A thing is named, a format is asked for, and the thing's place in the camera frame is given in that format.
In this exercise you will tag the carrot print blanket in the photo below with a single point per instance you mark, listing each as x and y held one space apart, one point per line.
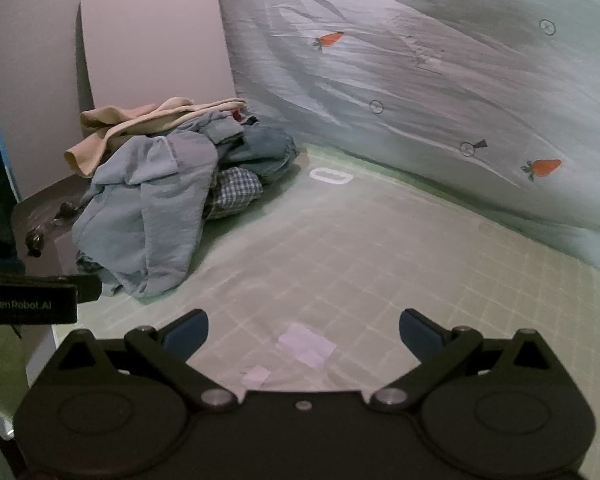
430 70

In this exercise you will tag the small dark objects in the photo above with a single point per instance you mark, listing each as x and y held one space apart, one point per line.
47 225

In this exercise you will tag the beige sweater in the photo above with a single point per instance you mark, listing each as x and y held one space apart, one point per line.
125 122

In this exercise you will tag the green grid mat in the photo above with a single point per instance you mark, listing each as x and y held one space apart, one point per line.
370 260

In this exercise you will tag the checked shirt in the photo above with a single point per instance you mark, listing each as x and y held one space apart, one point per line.
237 190

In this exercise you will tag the large white tape patch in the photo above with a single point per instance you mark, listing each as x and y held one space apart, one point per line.
306 344

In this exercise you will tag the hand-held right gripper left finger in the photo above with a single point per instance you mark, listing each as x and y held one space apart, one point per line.
187 334

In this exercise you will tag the light blue shirt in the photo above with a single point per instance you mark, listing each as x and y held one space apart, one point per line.
150 200

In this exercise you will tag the grey side table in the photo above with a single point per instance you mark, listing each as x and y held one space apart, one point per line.
42 240

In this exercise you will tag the denim jeans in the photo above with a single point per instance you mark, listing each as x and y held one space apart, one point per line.
265 147

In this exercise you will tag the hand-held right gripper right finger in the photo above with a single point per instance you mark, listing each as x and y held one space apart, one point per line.
419 334

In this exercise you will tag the small white tape patch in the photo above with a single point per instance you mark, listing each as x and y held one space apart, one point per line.
256 375

